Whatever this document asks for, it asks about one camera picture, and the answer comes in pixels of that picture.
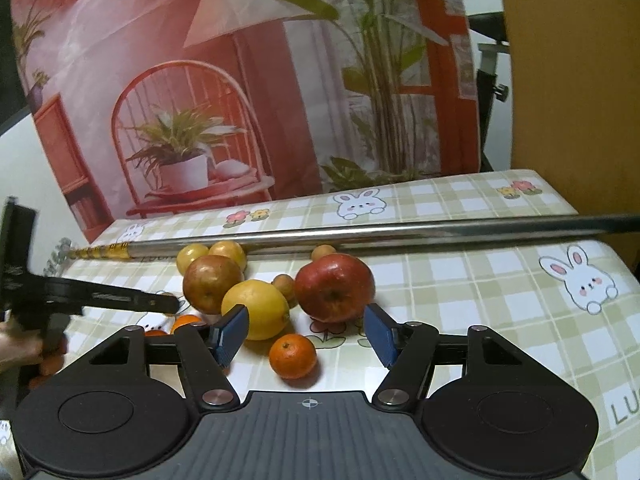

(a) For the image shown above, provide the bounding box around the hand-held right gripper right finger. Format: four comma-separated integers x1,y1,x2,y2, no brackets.
363,303,533,409

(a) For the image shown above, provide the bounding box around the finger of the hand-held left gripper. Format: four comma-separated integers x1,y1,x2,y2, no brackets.
82,282,181,317

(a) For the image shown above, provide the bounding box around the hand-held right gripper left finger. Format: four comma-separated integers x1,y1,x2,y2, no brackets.
89,304,251,409

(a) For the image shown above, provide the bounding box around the large red apple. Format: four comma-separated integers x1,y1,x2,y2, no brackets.
294,253,377,324

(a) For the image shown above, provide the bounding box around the small yellow fruit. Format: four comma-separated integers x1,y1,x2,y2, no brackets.
209,241,248,273
176,244,211,273

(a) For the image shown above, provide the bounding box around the person's left hand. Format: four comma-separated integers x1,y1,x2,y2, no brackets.
0,320,45,368

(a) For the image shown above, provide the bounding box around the yellow lemon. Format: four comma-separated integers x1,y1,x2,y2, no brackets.
221,279,292,342

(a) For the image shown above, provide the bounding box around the red-green apple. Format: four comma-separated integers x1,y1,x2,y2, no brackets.
182,255,244,315

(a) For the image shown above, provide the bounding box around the telescopic metal rod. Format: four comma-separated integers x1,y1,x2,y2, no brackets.
45,212,640,278

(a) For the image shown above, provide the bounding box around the checked rabbit print tablecloth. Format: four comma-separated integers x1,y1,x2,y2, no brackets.
0,167,640,480

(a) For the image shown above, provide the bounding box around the printed backdrop cloth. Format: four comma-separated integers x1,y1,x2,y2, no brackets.
10,0,483,246

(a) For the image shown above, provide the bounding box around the black metal stand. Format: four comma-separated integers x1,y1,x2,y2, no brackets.
467,10,513,171

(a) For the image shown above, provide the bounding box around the yellow-brown board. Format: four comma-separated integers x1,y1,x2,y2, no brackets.
492,0,640,233

